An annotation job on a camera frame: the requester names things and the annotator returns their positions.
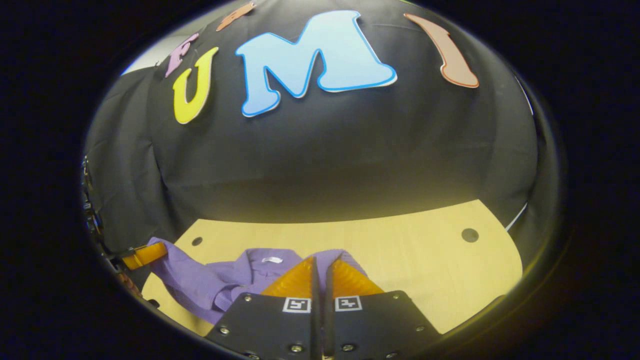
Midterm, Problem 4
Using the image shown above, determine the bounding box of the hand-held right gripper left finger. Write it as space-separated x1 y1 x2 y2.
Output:
206 256 317 360

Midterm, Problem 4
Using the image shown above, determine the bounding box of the white cable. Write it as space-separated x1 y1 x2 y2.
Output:
504 202 529 232

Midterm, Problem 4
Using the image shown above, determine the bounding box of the black backdrop cloth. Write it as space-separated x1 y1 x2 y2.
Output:
82 0 546 261

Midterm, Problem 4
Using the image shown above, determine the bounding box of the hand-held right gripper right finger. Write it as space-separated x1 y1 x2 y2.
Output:
325 254 441 359

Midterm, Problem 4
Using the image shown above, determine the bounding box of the purple button shirt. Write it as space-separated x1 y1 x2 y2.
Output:
147 237 371 325

